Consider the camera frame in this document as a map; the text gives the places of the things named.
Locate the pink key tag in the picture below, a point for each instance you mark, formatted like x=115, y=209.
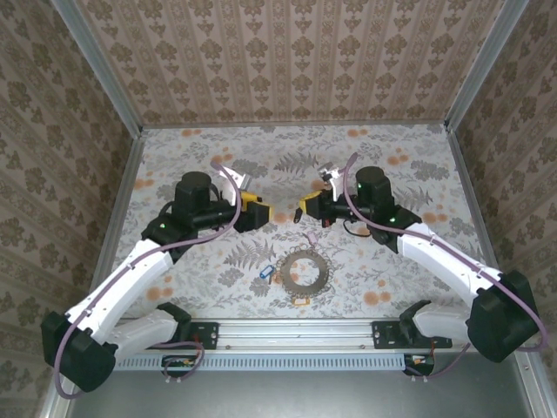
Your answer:
x=311, y=237

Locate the metal hoop with split rings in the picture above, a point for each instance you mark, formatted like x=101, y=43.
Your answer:
x=283, y=274

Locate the yellow key tag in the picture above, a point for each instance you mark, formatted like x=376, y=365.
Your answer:
x=301, y=302

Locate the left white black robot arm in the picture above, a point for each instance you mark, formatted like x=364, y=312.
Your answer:
x=122, y=283

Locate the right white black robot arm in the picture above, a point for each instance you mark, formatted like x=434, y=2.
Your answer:
x=444, y=261

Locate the floral patterned table cover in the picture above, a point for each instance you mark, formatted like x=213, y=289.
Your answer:
x=278, y=148

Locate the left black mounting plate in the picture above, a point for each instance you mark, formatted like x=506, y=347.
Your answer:
x=209, y=333

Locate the black mounting plate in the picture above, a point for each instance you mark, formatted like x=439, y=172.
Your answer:
x=209, y=333
x=383, y=335

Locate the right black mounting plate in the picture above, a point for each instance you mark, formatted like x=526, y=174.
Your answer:
x=383, y=335

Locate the small electronics board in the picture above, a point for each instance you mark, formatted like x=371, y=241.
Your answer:
x=420, y=361
x=183, y=362

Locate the aluminium side rail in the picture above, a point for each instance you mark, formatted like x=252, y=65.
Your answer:
x=467, y=183
x=126, y=183

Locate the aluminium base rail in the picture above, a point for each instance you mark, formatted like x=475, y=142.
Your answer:
x=296, y=335

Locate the aluminium corner post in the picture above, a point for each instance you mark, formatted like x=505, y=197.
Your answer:
x=482, y=65
x=103, y=74

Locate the grey metal base plate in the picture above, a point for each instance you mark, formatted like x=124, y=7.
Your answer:
x=296, y=396

